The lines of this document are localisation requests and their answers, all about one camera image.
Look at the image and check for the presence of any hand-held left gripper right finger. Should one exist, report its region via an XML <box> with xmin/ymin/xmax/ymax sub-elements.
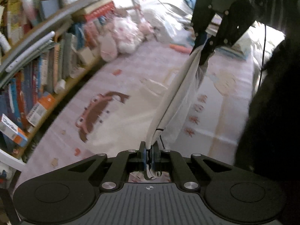
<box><xmin>151</xmin><ymin>144</ymin><xmax>232</xmax><ymax>191</ymax></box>

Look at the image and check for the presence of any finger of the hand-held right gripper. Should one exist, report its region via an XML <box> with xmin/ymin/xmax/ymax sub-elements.
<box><xmin>190</xmin><ymin>0</ymin><xmax>215</xmax><ymax>55</ymax></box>
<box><xmin>199</xmin><ymin>0</ymin><xmax>257</xmax><ymax>66</ymax></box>

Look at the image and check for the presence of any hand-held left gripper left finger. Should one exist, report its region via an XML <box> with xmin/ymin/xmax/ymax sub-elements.
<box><xmin>68</xmin><ymin>142</ymin><xmax>148</xmax><ymax>191</ymax></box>

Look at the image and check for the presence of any cream printed t-shirt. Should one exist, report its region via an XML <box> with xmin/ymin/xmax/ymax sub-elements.
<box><xmin>146</xmin><ymin>34</ymin><xmax>209</xmax><ymax>181</ymax></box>

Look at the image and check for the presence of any person's right forearm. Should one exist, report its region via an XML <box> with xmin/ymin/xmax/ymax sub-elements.
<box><xmin>254</xmin><ymin>0</ymin><xmax>300</xmax><ymax>32</ymax></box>

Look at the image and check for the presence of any pale grey bedding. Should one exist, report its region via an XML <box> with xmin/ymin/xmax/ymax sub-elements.
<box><xmin>138</xmin><ymin>0</ymin><xmax>197</xmax><ymax>43</ymax></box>

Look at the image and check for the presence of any orange highlighter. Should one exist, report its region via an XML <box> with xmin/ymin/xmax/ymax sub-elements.
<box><xmin>169</xmin><ymin>43</ymin><xmax>193</xmax><ymax>53</ymax></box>

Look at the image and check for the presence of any pink white plush rabbit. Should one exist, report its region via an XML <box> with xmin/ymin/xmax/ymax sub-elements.
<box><xmin>99</xmin><ymin>11</ymin><xmax>157</xmax><ymax>62</ymax></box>

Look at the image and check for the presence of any red patterned book set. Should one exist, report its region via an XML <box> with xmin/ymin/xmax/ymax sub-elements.
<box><xmin>81</xmin><ymin>1</ymin><xmax>116</xmax><ymax>24</ymax></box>

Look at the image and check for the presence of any white charger block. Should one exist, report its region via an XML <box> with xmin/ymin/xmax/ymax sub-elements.
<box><xmin>54</xmin><ymin>79</ymin><xmax>66</xmax><ymax>94</ymax></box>

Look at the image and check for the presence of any person's dark clothing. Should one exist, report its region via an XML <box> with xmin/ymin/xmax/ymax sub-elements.
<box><xmin>234</xmin><ymin>37</ymin><xmax>300</xmax><ymax>225</ymax></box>

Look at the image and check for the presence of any white orange blue carton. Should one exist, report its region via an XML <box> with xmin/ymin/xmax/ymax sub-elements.
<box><xmin>0</xmin><ymin>114</ymin><xmax>29</xmax><ymax>148</ymax></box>

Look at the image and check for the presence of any row of colourful books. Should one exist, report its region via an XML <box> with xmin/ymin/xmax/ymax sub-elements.
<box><xmin>0</xmin><ymin>40</ymin><xmax>81</xmax><ymax>134</ymax></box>

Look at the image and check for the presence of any white wooden bookshelf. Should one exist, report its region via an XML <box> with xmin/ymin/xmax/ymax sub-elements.
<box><xmin>0</xmin><ymin>0</ymin><xmax>141</xmax><ymax>225</ymax></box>

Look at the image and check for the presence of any black cable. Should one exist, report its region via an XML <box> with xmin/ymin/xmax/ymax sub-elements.
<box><xmin>258</xmin><ymin>23</ymin><xmax>268</xmax><ymax>88</ymax></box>

